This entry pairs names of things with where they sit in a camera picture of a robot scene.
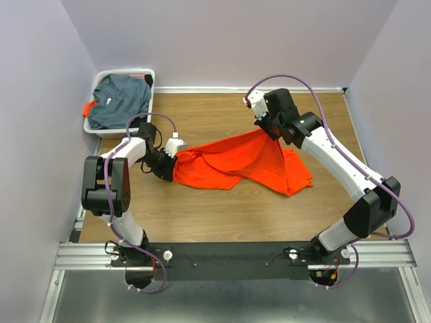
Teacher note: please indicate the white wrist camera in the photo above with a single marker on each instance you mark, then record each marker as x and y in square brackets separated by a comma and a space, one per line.
[256, 102]
[173, 146]

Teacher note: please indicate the grey blue t shirt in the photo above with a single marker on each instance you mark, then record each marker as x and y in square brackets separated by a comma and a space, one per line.
[118, 98]

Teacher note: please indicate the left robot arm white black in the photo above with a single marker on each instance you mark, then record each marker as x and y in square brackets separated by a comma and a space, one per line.
[106, 188]

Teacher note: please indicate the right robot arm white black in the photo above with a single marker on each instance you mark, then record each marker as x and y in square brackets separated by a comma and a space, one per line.
[374, 197]

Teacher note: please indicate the orange t shirt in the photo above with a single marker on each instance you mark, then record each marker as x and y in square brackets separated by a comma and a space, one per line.
[221, 165]

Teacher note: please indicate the aluminium frame rail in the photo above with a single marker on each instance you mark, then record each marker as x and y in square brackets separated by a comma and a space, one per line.
[368, 254]

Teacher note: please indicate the black garment in basket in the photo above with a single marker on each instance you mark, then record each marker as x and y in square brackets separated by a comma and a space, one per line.
[149, 80]

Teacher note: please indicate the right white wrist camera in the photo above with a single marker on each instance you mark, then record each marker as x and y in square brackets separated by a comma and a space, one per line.
[256, 102]

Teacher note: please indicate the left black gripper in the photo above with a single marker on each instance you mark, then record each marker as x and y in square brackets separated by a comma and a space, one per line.
[166, 171]

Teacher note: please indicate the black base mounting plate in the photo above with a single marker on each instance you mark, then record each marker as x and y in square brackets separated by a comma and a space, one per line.
[226, 261]

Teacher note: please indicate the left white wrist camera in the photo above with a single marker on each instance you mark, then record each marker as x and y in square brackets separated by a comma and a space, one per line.
[173, 146]

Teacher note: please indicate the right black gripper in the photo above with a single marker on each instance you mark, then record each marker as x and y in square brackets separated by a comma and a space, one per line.
[261, 124]

